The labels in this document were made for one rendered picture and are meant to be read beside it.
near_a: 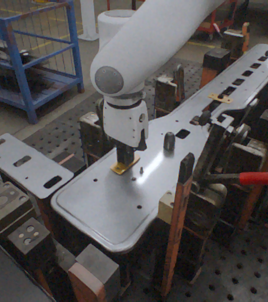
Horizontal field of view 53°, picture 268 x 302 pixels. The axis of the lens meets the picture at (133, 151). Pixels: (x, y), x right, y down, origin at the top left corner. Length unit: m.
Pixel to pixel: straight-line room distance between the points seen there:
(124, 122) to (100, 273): 0.35
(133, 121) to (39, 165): 0.28
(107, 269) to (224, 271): 0.62
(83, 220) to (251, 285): 0.52
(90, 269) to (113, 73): 0.27
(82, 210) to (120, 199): 0.08
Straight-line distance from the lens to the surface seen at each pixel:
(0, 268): 0.52
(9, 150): 0.79
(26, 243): 0.47
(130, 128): 0.56
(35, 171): 0.70
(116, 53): 0.41
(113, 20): 0.48
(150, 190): 0.61
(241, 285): 0.87
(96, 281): 0.28
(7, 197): 0.57
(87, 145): 0.81
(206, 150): 0.48
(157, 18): 0.41
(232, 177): 0.51
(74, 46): 3.00
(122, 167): 0.65
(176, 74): 0.95
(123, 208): 0.58
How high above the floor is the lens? 1.45
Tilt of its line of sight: 40 degrees down
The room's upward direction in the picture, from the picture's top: straight up
